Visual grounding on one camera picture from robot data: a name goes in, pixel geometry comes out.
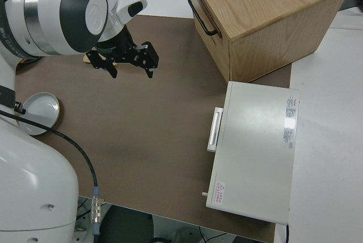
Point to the brown table mat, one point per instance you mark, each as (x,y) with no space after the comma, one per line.
(141,127)

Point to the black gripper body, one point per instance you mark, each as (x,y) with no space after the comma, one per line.
(116,47)

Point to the gray plate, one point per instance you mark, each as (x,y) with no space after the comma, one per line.
(42,107)

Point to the white toaster oven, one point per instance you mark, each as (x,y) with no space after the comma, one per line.
(255,141)

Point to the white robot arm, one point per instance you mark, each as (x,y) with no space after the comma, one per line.
(37,183)

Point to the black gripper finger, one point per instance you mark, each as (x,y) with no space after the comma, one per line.
(20,107)
(150,57)
(109,67)

